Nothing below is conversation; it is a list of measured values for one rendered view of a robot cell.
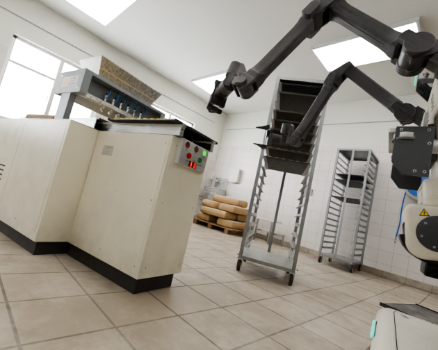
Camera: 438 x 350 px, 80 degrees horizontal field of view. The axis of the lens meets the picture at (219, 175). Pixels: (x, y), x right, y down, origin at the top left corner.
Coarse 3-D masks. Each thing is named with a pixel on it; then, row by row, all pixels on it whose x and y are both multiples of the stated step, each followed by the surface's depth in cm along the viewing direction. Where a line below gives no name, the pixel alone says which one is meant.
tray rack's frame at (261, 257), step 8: (280, 80) 243; (288, 80) 240; (296, 80) 237; (304, 80) 236; (312, 80) 234; (320, 80) 232; (304, 184) 280; (280, 192) 286; (304, 192) 279; (280, 200) 285; (256, 208) 287; (272, 232) 282; (296, 232) 274; (272, 240) 280; (248, 248) 275; (248, 256) 226; (256, 256) 235; (264, 256) 245; (272, 256) 256; (280, 256) 268; (264, 264) 218; (272, 264) 217; (280, 264) 224; (288, 264) 233; (288, 280) 219
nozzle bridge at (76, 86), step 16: (64, 80) 174; (80, 80) 162; (96, 80) 173; (64, 96) 169; (80, 96) 170; (96, 96) 178; (112, 96) 188; (128, 96) 191; (64, 112) 165; (112, 112) 193; (128, 112) 200; (160, 112) 216
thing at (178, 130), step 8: (96, 128) 178; (104, 128) 173; (112, 128) 168; (120, 128) 163; (128, 128) 159; (136, 128) 155; (144, 128) 151; (152, 128) 147; (160, 128) 144; (168, 128) 140; (176, 128) 137; (184, 128) 137
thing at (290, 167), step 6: (270, 162) 254; (276, 162) 248; (282, 162) 241; (288, 162) 236; (294, 162) 230; (300, 162) 227; (270, 168) 284; (276, 168) 276; (282, 168) 268; (288, 168) 261; (294, 168) 254; (300, 168) 247; (300, 174) 280
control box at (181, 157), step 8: (184, 144) 139; (192, 144) 144; (176, 152) 139; (184, 152) 140; (192, 152) 145; (200, 152) 151; (208, 152) 158; (176, 160) 137; (184, 160) 141; (192, 160) 146; (192, 168) 147; (200, 168) 153
